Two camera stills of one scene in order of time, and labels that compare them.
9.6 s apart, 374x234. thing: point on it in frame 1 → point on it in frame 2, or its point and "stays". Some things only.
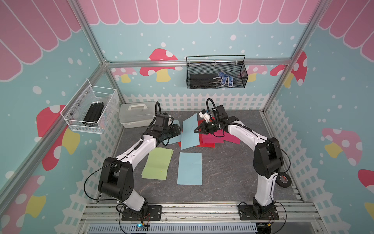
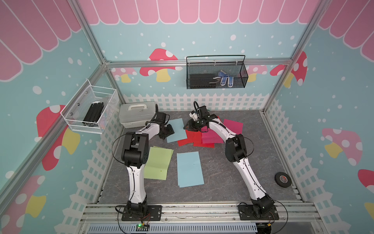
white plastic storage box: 138,114 stays
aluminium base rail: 195,218 stays
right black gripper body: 209,127 → 195,126
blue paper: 176,139 stays
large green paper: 157,163 stays
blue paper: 189,138 → 189,170
